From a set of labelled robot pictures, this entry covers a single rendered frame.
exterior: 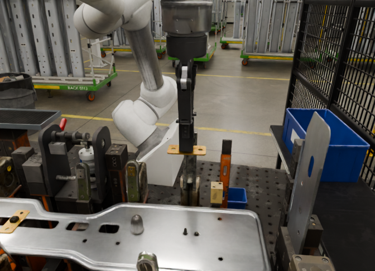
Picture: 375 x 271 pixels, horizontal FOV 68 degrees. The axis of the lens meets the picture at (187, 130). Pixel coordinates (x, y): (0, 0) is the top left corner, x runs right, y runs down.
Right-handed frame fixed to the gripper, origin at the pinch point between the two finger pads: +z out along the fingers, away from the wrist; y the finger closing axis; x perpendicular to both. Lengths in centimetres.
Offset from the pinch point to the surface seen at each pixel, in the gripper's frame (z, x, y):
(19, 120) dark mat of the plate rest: 13, -62, -31
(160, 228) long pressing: 28.7, -7.0, -0.8
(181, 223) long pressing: 28.7, -1.6, -3.2
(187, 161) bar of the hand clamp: 16.4, -1.0, -14.6
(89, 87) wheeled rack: 104, -189, -363
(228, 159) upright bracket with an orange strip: 15.0, 10.6, -14.7
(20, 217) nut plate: 28, -46, -1
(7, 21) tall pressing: 10, -337, -414
